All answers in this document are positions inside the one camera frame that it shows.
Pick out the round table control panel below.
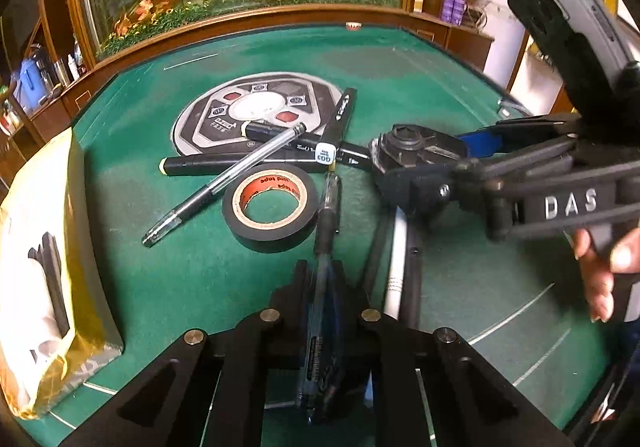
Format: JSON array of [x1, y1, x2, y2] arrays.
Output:
[[171, 72, 346, 159]]

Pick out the clear gel pen black grip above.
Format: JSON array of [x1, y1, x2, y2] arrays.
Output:
[[295, 166, 346, 425]]

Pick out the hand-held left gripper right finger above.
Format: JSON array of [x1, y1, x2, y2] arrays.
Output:
[[330, 261, 576, 447]]

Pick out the black tape roll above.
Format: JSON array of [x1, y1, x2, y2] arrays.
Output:
[[221, 164, 319, 254]]

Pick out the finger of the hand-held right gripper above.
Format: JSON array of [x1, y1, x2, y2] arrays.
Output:
[[457, 113, 583, 159], [375, 134, 583, 243]]

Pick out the black marker white end label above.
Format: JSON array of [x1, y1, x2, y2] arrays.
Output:
[[314, 87, 358, 164]]

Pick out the blue thermos jug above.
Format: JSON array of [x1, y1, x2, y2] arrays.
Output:
[[12, 58, 43, 115]]

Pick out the person's right hand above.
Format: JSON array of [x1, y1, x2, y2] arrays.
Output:
[[572, 224, 640, 323]]

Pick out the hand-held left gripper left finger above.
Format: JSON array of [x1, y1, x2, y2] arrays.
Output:
[[60, 259, 321, 447]]

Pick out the white pen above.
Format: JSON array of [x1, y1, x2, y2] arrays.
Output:
[[382, 207, 413, 323]]

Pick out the black marker yellow end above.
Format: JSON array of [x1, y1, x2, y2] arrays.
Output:
[[159, 151, 331, 178]]

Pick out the person's blue jeans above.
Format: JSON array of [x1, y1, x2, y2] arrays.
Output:
[[612, 322, 640, 428]]

